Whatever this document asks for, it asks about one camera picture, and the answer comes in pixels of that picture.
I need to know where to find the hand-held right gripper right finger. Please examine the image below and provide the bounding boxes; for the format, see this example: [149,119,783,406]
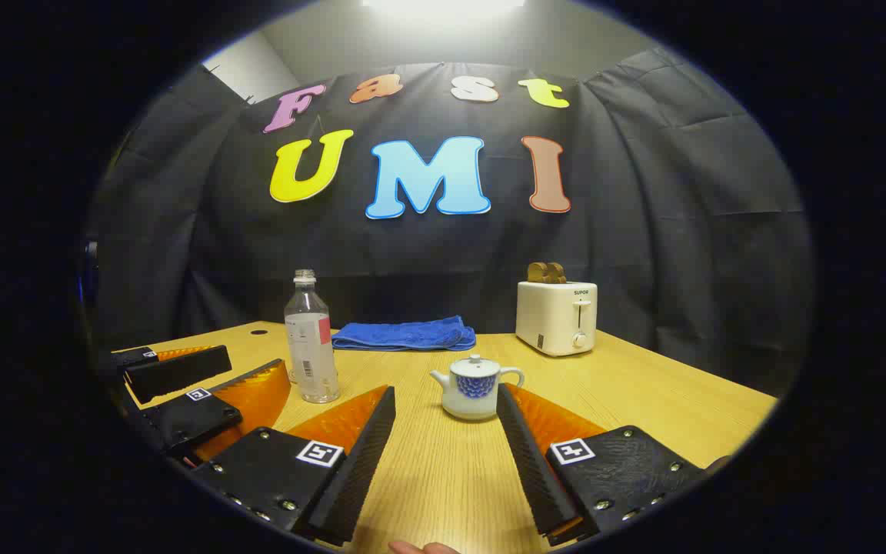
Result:
[496,382,710,547]

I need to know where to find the white teacup lid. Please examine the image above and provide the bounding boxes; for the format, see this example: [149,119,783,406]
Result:
[453,354,500,379]

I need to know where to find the blue folded towel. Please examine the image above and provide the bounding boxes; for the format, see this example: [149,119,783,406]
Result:
[331,315,478,352]

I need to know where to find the white blue-patterned teacup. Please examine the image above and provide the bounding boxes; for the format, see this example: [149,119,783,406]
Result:
[430,365,525,421]

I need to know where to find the black backdrop cloth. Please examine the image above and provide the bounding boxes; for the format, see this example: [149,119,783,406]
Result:
[85,48,814,395]

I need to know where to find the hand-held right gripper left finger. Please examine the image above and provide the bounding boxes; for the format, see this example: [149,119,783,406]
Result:
[189,385,397,547]

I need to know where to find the cream white toaster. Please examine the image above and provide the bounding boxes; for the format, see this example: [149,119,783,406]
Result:
[515,280,598,357]

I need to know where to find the clear plastic water bottle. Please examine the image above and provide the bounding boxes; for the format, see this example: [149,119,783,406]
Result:
[284,269,341,404]

